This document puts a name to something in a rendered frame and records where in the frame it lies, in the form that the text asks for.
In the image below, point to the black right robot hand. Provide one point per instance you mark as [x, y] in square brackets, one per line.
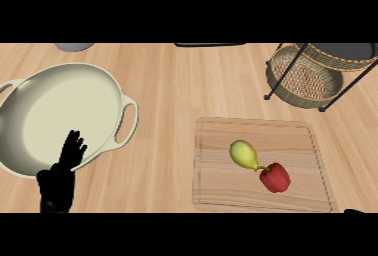
[354, 211]

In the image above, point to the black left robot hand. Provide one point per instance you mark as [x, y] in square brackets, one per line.
[59, 180]

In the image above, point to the red bell pepper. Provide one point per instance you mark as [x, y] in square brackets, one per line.
[274, 178]

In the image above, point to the pale wooden cutting board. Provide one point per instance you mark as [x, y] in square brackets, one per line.
[259, 166]

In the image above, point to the wicker tiered basket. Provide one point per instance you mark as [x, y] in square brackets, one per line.
[314, 76]

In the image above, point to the yellow-green squash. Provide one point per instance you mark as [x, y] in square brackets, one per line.
[242, 154]

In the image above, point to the grey rounded object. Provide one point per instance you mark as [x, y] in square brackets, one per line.
[73, 46]

